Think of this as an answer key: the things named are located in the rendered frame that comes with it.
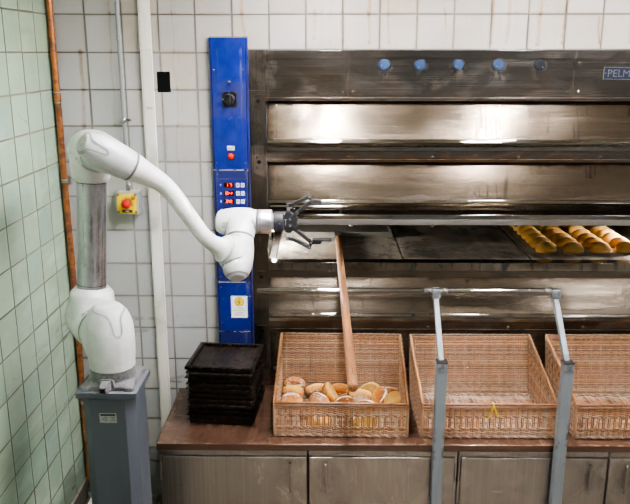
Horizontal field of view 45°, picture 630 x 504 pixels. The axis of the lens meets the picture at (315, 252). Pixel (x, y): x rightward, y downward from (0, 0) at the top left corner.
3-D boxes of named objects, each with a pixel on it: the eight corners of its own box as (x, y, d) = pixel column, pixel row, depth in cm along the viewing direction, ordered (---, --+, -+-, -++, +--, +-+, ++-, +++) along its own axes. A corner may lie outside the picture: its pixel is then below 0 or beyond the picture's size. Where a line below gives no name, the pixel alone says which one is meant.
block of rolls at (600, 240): (506, 225, 413) (507, 215, 411) (595, 225, 412) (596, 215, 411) (537, 254, 354) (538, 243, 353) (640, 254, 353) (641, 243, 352)
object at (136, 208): (120, 211, 336) (118, 189, 334) (143, 211, 336) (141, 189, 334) (115, 215, 329) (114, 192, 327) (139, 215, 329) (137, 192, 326)
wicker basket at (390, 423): (279, 386, 356) (279, 330, 349) (400, 387, 354) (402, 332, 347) (270, 437, 309) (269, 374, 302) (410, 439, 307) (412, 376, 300)
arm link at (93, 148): (144, 149, 248) (129, 145, 259) (94, 124, 238) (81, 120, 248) (126, 186, 248) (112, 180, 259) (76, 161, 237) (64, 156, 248)
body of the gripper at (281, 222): (273, 208, 283) (298, 208, 283) (273, 230, 285) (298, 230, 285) (272, 212, 276) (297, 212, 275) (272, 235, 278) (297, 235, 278)
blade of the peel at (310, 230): (391, 237, 386) (391, 232, 386) (283, 237, 387) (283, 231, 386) (385, 221, 421) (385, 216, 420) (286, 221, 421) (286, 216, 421)
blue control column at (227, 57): (257, 347, 556) (251, 42, 500) (279, 347, 555) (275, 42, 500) (224, 497, 369) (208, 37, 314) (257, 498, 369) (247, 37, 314)
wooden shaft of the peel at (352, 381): (358, 393, 213) (358, 383, 212) (347, 393, 213) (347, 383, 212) (341, 241, 378) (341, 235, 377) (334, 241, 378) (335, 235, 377)
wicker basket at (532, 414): (405, 388, 354) (407, 332, 347) (526, 388, 354) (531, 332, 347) (418, 439, 307) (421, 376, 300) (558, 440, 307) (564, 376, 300)
